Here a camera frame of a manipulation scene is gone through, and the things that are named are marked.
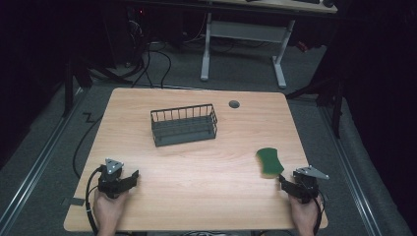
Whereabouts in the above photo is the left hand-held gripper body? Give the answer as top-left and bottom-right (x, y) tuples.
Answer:
(97, 158), (130, 200)

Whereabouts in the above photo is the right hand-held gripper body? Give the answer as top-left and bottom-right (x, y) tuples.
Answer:
(289, 165), (330, 205)

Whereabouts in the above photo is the green sponge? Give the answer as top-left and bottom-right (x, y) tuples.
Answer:
(256, 147), (285, 180)

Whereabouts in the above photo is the dark wire basket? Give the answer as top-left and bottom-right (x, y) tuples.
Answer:
(149, 103), (219, 148)

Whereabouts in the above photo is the person's left hand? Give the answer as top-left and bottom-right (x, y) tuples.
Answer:
(92, 189), (131, 230)

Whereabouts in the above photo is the person's right hand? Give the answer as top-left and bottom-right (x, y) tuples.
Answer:
(287, 194), (325, 230)

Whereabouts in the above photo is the black stand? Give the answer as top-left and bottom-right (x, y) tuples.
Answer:
(61, 58), (94, 118)
(284, 73), (347, 140)

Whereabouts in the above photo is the white-legged wooden desk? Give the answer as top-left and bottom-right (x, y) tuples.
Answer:
(199, 0), (339, 89)

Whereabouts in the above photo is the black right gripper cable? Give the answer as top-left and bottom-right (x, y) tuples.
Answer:
(313, 188), (328, 236)

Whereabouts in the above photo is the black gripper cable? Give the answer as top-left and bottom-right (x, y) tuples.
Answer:
(313, 188), (328, 236)
(85, 166), (105, 236)

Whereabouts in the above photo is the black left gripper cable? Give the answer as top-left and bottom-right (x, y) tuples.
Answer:
(85, 166), (105, 236)

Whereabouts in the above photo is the black floor cable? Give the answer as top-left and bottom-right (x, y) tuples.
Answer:
(72, 112), (104, 180)

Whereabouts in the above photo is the metal floor rail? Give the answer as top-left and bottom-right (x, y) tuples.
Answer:
(0, 88), (85, 234)
(318, 103), (386, 236)

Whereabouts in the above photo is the bundle of black floor cables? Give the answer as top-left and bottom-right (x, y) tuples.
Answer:
(88, 38), (173, 89)

